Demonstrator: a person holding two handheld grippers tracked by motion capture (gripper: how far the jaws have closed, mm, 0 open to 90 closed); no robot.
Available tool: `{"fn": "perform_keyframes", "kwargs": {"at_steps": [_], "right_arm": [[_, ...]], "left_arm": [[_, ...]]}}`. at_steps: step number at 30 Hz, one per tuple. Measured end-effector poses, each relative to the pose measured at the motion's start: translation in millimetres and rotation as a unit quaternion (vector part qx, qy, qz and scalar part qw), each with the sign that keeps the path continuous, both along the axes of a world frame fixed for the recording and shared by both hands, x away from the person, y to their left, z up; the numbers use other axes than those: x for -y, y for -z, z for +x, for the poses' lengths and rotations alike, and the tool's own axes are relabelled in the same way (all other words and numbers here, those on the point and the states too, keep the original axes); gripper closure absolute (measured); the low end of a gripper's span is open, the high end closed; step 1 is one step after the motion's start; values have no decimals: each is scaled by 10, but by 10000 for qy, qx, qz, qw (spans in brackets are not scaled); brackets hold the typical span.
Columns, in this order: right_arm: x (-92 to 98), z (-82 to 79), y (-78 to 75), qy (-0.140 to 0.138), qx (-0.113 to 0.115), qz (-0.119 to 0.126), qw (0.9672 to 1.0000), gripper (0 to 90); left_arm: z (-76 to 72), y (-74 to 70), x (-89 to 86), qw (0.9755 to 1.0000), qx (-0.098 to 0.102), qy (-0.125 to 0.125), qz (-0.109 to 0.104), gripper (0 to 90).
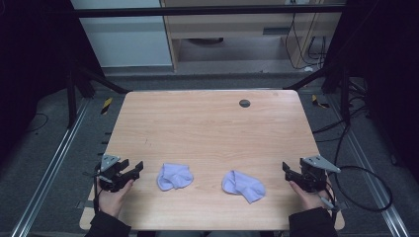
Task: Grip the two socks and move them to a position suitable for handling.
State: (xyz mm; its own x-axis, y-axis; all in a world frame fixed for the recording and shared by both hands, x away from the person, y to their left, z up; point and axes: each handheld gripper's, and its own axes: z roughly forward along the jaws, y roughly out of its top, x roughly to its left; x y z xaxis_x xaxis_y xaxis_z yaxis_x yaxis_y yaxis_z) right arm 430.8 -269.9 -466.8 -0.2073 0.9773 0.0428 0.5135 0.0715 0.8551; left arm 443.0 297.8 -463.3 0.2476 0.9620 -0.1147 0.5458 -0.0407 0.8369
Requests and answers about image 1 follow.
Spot light purple sock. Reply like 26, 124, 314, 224
156, 162, 195, 193
220, 169, 267, 204

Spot black frame stand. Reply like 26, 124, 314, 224
284, 62, 352, 126
65, 62, 132, 130

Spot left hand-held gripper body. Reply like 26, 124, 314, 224
94, 153, 133, 194

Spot person's right hand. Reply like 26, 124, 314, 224
289, 180, 331, 212

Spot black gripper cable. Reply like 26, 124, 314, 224
316, 165, 394, 213
92, 167, 102, 215

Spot black horizontal frame bar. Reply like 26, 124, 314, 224
70, 4, 348, 19

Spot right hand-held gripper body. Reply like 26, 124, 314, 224
297, 154, 342, 194

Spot thin black floor cable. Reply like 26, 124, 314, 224
25, 113, 49, 134

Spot wooden desk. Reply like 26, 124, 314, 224
159, 0, 346, 73

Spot person's left hand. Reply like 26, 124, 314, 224
96, 178, 135, 219

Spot white cabinet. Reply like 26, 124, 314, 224
70, 0, 174, 69

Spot yellow black tape strip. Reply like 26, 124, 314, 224
100, 97, 114, 116
310, 94, 331, 110

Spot hanging black cables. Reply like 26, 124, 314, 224
284, 12, 330, 72

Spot black curtain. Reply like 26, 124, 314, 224
0, 0, 106, 166
324, 0, 419, 186

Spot metal floor rail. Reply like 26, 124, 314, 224
327, 94, 411, 237
10, 98, 91, 237

